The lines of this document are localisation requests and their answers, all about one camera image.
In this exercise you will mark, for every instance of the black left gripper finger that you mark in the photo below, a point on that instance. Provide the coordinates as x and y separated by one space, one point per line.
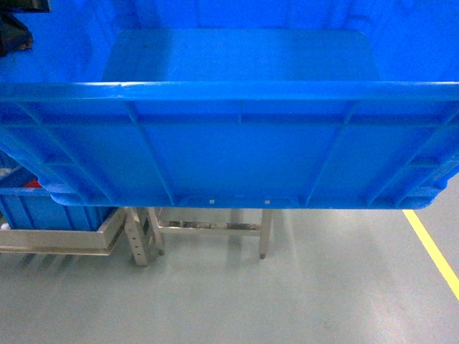
15 35

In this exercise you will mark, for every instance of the large blue plastic crate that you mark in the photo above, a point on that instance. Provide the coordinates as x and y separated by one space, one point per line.
237 104

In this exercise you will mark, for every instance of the stainless steel roller shelf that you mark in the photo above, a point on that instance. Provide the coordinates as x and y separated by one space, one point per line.
143 227

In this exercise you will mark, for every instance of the small blue bin red items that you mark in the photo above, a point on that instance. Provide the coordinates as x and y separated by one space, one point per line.
26 205

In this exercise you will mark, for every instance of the yellow floor line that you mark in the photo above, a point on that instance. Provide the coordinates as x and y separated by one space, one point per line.
433 251

